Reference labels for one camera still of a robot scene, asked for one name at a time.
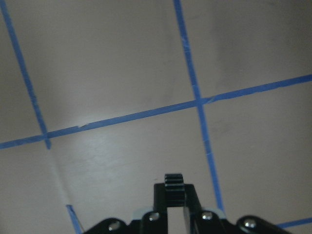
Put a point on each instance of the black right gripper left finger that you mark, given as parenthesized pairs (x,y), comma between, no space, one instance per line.
(160,204)

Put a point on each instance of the small black bearing gear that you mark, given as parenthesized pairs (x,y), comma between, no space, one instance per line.
(174,190)

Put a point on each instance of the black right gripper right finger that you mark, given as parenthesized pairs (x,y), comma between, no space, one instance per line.
(192,204)

